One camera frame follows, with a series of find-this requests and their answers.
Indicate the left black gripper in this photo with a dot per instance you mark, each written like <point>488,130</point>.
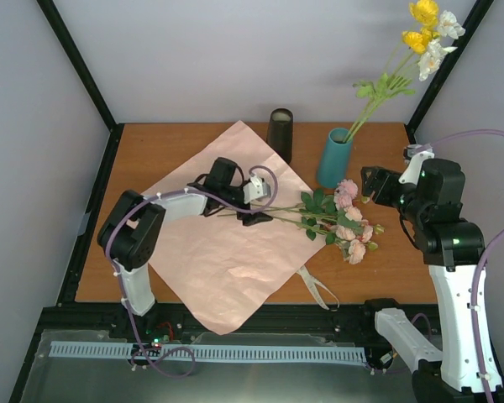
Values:
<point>253,218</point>

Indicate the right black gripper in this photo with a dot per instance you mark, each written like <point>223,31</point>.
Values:
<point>386,175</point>

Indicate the artificial flower bunch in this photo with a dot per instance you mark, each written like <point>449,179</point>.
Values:
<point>335,218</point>

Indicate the pink bouquet wrapping paper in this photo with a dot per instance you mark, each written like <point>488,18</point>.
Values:
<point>219,269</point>

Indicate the cream printed ribbon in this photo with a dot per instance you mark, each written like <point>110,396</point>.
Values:
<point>314,286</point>

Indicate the white artificial flower stem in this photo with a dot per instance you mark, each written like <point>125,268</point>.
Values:
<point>432,54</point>

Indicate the yellow artificial flower stem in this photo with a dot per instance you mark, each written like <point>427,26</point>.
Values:
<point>420,33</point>

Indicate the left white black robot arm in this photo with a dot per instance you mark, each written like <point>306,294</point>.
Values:
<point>129,235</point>

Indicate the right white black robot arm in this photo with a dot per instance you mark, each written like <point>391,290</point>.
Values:
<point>428,196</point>

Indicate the teal cone vase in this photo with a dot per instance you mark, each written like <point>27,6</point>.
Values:
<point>334,162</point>

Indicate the black cone vase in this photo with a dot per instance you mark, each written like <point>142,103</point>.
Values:
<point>280,133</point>

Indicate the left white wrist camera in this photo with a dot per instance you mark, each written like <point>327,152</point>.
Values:
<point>256,189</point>

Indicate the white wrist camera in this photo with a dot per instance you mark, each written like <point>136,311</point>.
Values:
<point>256,189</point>
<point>414,155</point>

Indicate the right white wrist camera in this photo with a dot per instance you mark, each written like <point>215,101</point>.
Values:
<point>414,155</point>

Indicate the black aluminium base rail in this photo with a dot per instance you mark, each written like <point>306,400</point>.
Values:
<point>349,324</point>

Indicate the right black frame post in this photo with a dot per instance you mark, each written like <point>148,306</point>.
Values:
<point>472,23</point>

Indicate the black frame post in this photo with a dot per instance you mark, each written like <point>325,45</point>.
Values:
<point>472,23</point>
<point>68,44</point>

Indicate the left black frame post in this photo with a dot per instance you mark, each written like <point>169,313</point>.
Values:
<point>68,44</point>

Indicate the light blue cable duct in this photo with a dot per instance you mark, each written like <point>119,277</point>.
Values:
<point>219,353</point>

